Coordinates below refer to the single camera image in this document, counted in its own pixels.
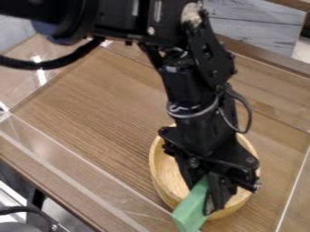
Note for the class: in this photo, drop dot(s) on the green rectangular block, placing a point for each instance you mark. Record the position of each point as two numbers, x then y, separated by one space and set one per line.
189 213

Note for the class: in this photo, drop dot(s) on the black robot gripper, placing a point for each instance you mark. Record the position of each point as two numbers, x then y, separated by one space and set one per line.
205 146

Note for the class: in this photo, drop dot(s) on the black table leg bracket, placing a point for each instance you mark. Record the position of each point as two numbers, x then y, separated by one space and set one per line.
44 223

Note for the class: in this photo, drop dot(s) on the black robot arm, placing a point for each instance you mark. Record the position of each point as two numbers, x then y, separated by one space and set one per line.
173 32

